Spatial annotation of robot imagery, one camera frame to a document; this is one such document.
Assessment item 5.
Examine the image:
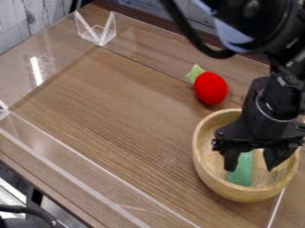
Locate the brown wooden bowl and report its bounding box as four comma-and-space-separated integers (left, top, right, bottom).
191, 109, 299, 203

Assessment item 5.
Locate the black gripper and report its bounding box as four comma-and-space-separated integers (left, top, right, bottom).
212, 77, 305, 172

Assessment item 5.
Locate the red plush strawberry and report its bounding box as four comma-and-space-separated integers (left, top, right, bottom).
184, 64, 228, 105

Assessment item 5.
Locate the clear acrylic corner bracket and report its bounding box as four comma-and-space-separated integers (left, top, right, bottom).
73, 12, 116, 46

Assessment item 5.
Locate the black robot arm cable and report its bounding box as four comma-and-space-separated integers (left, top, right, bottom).
157, 0, 239, 60

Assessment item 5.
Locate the green rectangular block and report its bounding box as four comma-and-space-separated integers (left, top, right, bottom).
226, 151, 254, 187

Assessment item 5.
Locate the clear acrylic front wall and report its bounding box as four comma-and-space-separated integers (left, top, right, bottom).
0, 104, 200, 228

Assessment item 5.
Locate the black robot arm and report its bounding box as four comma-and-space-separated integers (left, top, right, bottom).
199, 0, 305, 172

